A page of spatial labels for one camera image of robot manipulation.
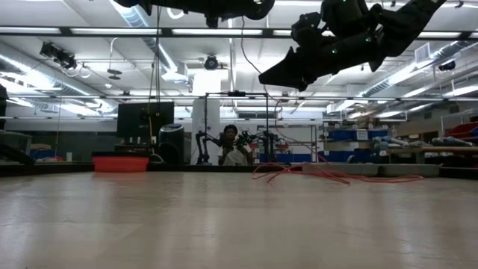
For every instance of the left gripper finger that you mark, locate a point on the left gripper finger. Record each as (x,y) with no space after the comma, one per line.
(233,9)

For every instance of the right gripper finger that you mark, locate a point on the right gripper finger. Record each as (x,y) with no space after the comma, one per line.
(293,56)
(291,76)

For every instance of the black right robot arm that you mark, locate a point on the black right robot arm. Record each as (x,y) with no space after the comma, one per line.
(407,22)

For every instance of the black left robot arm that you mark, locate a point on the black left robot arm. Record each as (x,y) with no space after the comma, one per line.
(134,3)

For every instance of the background robot station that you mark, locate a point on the background robot station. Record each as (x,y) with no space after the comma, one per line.
(236,93)

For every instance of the blue storage bin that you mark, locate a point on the blue storage bin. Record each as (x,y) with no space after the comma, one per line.
(378,133)
(341,135)

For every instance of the person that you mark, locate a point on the person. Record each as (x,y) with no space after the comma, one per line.
(233,157)

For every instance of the black monitor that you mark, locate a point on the black monitor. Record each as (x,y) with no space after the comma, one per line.
(145,119)

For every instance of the grey tool kit case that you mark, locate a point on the grey tool kit case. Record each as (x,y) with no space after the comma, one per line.
(403,169)

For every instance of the wooden workbench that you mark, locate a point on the wooden workbench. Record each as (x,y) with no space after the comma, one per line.
(433,149)

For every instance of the black ceiling-mounted device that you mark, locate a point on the black ceiling-mounted device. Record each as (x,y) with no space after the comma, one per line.
(58,56)

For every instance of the red plastic crate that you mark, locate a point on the red plastic crate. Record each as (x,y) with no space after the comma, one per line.
(463,130)

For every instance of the red plastic bin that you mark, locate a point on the red plastic bin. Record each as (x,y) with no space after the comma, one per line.
(119,164)

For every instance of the black overhead camera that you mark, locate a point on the black overhead camera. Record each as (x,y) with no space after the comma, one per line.
(211,62)

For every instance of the black aluminium table frame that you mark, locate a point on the black aluminium table frame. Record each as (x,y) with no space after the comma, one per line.
(56,169)

